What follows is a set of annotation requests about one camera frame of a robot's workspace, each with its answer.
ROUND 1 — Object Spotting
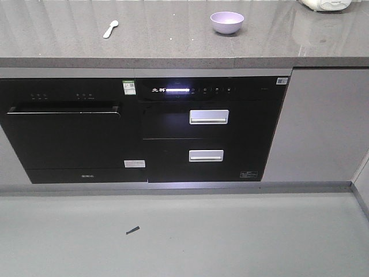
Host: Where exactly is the silver drawer handle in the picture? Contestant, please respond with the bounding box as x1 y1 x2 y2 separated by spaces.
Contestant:
189 110 229 125
189 149 224 162

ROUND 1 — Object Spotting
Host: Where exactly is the black disinfection cabinet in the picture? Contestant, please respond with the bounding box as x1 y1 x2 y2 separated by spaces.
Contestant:
135 76 289 182

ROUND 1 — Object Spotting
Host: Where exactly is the upper silver drawer handle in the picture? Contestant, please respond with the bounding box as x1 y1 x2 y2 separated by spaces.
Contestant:
189 110 229 125

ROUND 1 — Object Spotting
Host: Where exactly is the mint green plastic spoon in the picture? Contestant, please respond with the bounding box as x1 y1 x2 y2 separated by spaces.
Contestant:
103 20 119 39

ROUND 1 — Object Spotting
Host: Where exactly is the white rice cooker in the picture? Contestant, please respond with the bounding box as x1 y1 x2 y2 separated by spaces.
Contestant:
298 0 352 12

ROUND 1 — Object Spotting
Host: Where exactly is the black built-in dishwasher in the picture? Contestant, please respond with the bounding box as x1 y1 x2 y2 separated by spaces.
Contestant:
1 78 147 184

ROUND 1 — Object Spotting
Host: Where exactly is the lower silver drawer handle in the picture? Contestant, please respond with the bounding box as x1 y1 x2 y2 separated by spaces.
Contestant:
189 149 224 162

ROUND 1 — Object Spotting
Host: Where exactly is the purple plastic bowl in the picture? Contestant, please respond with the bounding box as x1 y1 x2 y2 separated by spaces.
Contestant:
210 12 244 35

